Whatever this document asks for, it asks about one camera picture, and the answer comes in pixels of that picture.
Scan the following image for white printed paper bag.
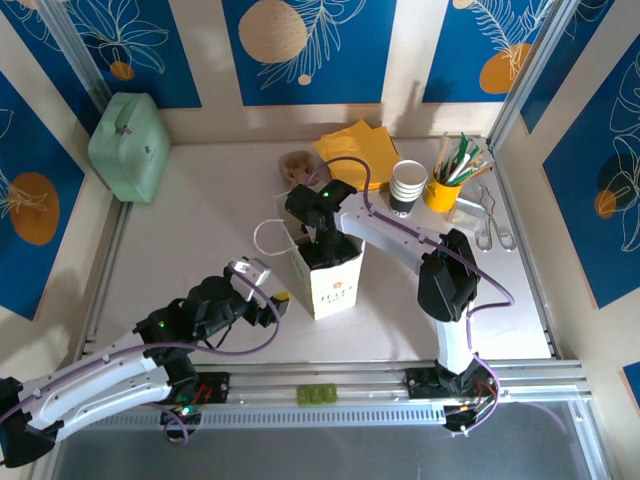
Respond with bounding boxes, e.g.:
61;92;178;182
253;192;365;321

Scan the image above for stack of paper cups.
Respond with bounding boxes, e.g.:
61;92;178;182
388;159;429;220

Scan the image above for stack of pulp cup carriers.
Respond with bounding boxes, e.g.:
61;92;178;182
278;149;321;189

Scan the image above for stack of yellow napkins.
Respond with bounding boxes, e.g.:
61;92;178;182
313;118;401;194

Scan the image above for black controller board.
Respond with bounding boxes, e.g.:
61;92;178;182
159;404;202;444
442;402;484;437

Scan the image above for yellow utensil holder cup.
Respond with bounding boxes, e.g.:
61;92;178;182
423;174;464;214

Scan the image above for clear plastic packet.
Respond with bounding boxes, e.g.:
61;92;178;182
448;196;487;231

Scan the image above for clear plastic tongs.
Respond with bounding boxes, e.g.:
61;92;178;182
472;182;517;251

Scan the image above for mint green carry case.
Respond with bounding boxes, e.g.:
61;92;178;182
88;92;171;204

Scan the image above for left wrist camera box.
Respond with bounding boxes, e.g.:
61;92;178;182
227;256;274;302

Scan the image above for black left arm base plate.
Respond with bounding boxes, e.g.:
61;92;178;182
192;371;232;406

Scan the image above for slotted grey cable duct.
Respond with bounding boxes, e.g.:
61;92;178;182
89;403;449;432

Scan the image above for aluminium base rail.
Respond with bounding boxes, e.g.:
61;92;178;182
74;359;594;414

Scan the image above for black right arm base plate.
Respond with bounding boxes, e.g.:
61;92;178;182
404;367;497;401

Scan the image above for aluminium frame post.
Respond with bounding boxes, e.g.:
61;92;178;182
37;0;114;104
487;0;571;151

